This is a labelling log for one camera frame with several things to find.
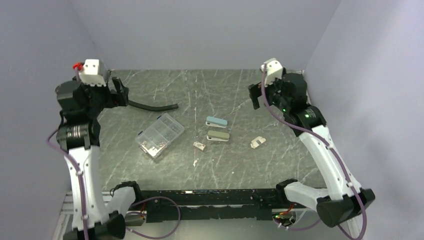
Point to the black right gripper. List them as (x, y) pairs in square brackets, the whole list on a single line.
[(256, 90)]

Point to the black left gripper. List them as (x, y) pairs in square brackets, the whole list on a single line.
[(119, 97)]

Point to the white staple box tray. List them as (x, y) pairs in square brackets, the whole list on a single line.
[(256, 142)]

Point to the white staple box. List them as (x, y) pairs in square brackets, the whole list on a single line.
[(200, 146)]

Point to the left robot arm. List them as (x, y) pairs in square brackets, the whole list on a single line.
[(78, 139)]

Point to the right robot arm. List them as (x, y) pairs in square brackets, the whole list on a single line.
[(343, 198)]

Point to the clear plastic screw organizer box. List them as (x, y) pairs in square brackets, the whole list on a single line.
[(159, 135)]

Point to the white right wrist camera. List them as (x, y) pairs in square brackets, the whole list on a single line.
[(273, 71)]

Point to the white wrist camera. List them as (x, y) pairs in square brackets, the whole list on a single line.
[(92, 72), (273, 71)]

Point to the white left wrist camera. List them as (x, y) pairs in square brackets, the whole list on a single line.
[(92, 72)]

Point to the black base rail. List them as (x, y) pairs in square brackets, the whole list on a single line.
[(261, 204)]

